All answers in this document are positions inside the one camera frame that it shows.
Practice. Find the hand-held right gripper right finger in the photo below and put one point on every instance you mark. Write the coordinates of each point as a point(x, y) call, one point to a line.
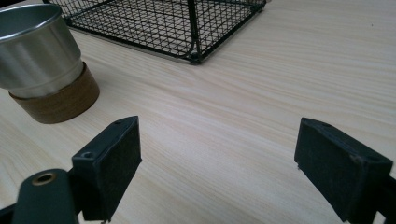
point(339, 168)

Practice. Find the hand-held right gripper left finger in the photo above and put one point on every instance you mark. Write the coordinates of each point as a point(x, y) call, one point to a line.
point(106, 174)

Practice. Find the steel cup with wooden base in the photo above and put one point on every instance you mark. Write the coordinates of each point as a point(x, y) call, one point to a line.
point(40, 62)

